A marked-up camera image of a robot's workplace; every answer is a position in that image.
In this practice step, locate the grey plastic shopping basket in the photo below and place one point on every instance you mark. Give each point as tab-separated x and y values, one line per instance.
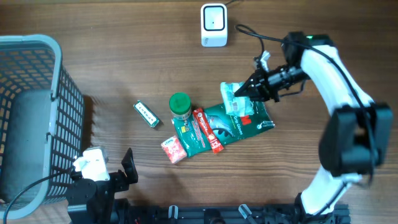
42	112

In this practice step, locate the red tissue packet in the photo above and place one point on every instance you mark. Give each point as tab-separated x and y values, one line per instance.
173	149

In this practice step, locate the clear wet wipes packet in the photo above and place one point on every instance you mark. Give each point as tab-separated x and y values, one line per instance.
235	106

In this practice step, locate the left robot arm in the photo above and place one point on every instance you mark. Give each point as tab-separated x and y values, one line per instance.
91	197

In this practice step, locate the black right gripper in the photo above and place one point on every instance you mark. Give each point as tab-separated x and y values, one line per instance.
259	89

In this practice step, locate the small green white box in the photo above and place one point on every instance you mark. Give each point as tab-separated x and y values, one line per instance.
149	117

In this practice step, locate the red coffee stick sachet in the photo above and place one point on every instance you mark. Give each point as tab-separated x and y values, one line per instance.
215	143

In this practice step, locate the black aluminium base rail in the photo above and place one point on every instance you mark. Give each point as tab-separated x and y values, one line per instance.
268	214

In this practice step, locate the green lid jar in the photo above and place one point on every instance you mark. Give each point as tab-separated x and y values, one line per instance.
180	105

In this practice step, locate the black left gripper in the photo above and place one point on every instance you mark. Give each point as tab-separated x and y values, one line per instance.
122	183

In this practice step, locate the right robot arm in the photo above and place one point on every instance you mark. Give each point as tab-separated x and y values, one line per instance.
355	140

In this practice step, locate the white barcode scanner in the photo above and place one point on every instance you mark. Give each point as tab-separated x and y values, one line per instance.
214	25

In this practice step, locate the green 3M gloves packet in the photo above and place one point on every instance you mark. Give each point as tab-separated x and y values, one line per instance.
227	128

